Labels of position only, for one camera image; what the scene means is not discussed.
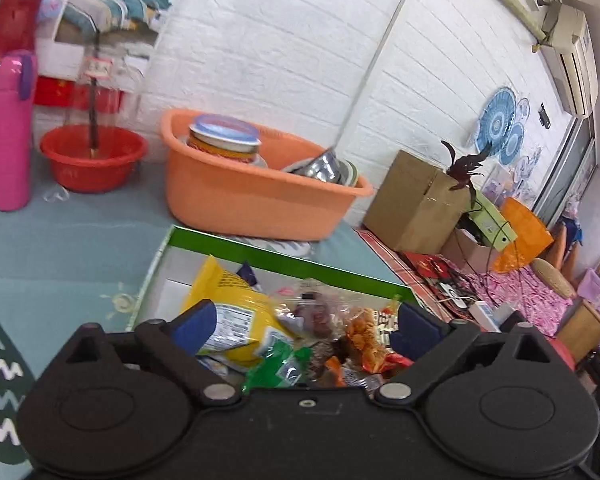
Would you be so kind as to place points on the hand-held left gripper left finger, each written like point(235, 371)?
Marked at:
point(195, 322)

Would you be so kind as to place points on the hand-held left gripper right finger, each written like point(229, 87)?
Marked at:
point(415, 331)

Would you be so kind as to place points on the green cardboard box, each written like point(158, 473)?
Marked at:
point(170, 285)

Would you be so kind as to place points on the large yellow snack packet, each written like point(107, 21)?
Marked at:
point(230, 290)

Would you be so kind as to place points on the clear packet of orange crisps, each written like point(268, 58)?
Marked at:
point(365, 335)

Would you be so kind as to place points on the green snack packet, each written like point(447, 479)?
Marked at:
point(280, 367)

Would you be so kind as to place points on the clear packet of dark red snacks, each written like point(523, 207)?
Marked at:
point(315, 312)

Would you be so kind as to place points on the red paper packets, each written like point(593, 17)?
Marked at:
point(427, 265)

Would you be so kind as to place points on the plaid mat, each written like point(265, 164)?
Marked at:
point(395, 265)

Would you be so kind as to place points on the white power strip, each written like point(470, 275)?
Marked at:
point(482, 312)

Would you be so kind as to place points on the open brown cardboard box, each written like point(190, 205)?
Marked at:
point(467, 252)

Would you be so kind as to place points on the pink floral blanket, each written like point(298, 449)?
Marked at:
point(530, 295)

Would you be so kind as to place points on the closed brown cardboard box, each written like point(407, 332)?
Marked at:
point(415, 205)

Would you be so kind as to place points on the orange plastic basin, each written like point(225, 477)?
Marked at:
point(250, 205)

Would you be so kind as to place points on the green shoe box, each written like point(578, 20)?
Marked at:
point(495, 225)

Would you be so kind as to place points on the teal printed tablecloth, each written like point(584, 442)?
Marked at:
point(80, 250)

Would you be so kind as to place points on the orange plastic bag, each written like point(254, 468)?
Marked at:
point(525, 235)

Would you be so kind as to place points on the woven straw cushion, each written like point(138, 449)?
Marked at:
point(555, 277)

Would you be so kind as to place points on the wooden cabinet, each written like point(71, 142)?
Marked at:
point(585, 325)

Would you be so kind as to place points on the white green ceramic bowl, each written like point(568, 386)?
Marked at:
point(349, 172)

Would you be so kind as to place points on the purple leaf plant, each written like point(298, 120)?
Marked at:
point(465, 165)

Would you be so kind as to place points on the red plastic basin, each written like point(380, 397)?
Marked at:
point(90, 175)

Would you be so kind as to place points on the steel bowl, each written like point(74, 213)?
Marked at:
point(320, 165)

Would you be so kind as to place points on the jar with blue lid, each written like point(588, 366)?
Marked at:
point(222, 132)

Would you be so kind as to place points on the glass sliding door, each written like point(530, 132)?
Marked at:
point(565, 175)

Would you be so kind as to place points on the glass pitcher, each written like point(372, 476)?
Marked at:
point(100, 90)

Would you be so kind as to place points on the pink bottle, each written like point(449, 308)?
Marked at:
point(11, 150)

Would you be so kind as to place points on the red paper sheet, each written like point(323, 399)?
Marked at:
point(55, 91)

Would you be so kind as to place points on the white air conditioner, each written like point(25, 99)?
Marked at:
point(572, 55)

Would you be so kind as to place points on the beige wrapped pipe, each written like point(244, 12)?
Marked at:
point(505, 0)

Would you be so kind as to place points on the red thermos jug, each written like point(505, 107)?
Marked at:
point(10, 25)

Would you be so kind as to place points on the medium blue round wall decoration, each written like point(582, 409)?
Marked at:
point(512, 142)

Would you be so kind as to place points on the large blue round wall decoration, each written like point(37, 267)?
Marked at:
point(495, 115)

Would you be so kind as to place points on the small blue round wall decoration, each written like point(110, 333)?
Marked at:
point(522, 110)

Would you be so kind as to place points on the black wall ornament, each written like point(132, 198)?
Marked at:
point(545, 116)

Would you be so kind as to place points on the white wall conduit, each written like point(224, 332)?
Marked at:
point(376, 60)

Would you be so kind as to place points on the wall poster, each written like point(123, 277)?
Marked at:
point(120, 5)

